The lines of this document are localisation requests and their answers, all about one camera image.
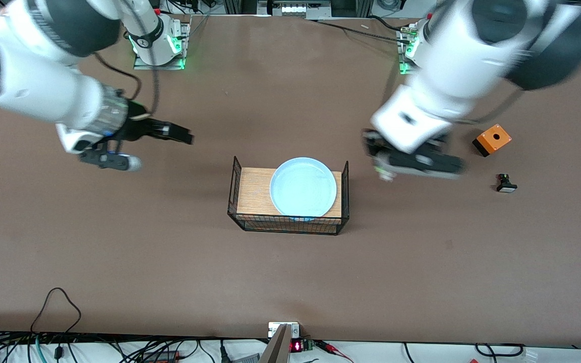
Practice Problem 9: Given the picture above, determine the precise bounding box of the black cable loop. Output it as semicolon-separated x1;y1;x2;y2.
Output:
475;343;525;357

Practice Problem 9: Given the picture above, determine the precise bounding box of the long black table cable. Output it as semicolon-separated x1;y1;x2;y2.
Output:
311;19;412;43

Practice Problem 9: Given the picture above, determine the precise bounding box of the light blue round plate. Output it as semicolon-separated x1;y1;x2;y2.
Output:
269;157;337;218

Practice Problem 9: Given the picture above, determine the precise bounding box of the aluminium frame with white device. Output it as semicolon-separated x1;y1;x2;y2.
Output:
257;0;332;20

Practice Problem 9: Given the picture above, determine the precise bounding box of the black button with white cap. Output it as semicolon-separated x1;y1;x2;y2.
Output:
495;173;518;194

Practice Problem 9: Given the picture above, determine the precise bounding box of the thin black looped cable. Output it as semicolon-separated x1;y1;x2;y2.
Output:
30;287;82;334

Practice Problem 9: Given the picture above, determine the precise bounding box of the wooden basket board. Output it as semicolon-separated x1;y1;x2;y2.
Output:
237;167;343;225

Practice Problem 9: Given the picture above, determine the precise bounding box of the red test lead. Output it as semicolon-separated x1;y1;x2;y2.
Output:
316;341;356;363

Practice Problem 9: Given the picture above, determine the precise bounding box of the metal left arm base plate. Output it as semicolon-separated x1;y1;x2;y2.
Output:
396;25;422;75

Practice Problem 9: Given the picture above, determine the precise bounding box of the orange button box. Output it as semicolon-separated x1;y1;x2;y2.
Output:
472;124;512;157

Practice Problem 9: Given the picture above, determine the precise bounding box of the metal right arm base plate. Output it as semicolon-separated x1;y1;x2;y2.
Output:
133;15;191;71

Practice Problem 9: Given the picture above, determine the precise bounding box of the silver metal bracket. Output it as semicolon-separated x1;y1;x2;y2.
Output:
268;322;301;339

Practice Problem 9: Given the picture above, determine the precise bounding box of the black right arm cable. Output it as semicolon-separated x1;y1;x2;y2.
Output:
93;50;161;119

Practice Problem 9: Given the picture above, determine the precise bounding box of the black wire basket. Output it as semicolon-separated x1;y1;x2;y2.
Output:
227;156;350;236

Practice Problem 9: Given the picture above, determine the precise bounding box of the grey camera mount bar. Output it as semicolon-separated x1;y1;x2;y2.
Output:
259;324;292;363

